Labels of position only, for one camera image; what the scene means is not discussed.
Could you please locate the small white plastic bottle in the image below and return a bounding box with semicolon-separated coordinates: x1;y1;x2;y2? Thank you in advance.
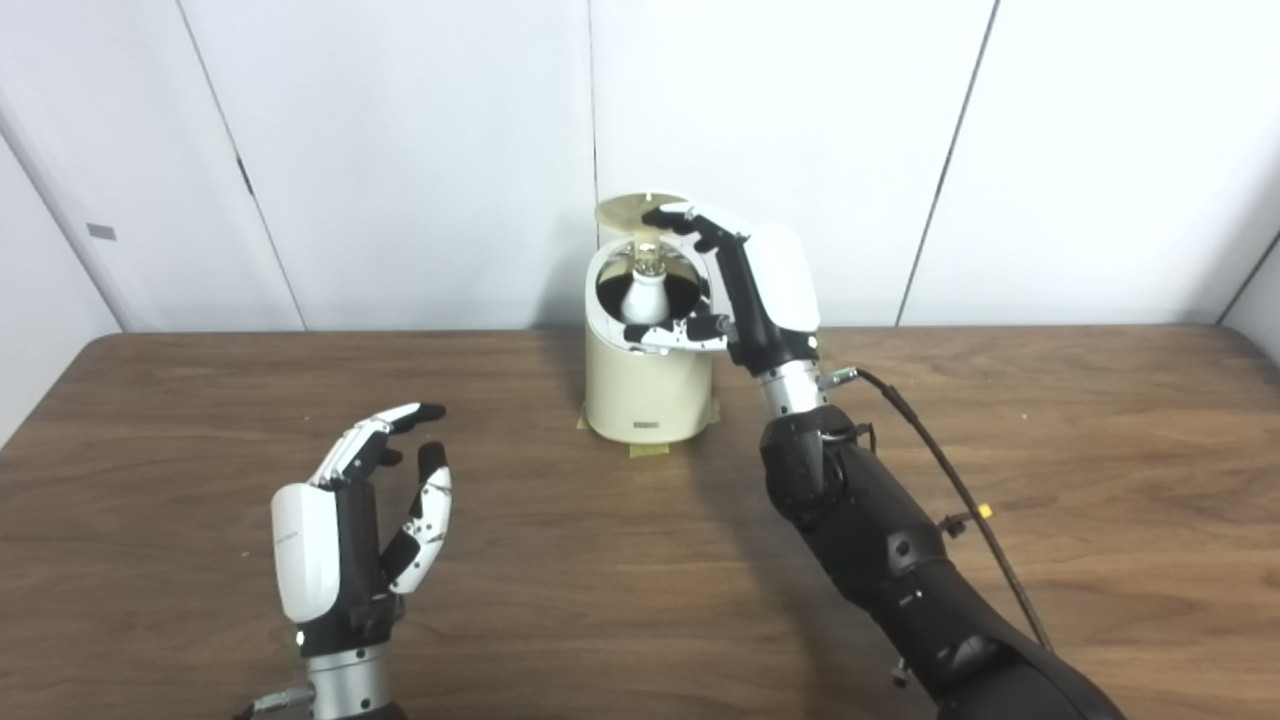
620;243;674;327

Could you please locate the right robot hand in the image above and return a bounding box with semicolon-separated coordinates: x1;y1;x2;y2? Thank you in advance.
622;202;824;380

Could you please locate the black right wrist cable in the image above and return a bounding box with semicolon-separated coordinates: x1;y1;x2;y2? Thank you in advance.
854;367;1055;653

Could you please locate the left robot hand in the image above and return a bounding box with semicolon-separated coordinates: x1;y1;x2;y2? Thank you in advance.
271;403;453;660

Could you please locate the round cream bin lid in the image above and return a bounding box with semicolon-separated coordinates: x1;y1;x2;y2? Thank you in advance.
595;193;692;242

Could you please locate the cream-colored bin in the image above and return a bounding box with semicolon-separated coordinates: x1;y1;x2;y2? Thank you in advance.
584;238;720;445

